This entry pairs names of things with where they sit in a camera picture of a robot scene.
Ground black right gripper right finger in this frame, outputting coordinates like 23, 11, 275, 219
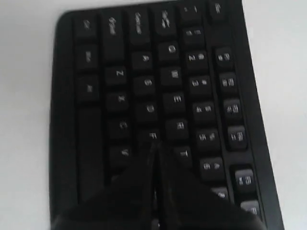
157, 142, 264, 230

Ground black acer keyboard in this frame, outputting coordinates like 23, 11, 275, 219
49, 0, 284, 230

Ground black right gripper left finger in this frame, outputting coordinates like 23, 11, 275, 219
51, 142, 156, 230

